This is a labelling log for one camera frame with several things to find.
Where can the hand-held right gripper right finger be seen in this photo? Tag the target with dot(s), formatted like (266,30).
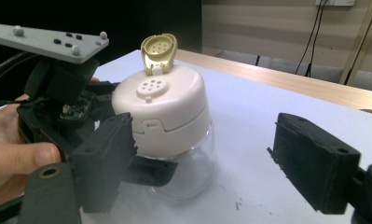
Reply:
(314,161)

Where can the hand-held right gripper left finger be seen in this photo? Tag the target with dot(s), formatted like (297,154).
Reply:
(103,161)

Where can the glass jar with cream lid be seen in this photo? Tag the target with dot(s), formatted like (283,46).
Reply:
(168,109)

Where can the black curtain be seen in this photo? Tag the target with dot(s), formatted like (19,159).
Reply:
(127,18)

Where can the white table board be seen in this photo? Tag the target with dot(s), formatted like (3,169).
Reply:
(252,124)

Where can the tan wooden wall post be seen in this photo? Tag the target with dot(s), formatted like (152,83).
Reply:
(360,42)

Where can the white wall socket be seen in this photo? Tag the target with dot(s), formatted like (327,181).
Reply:
(336,2)

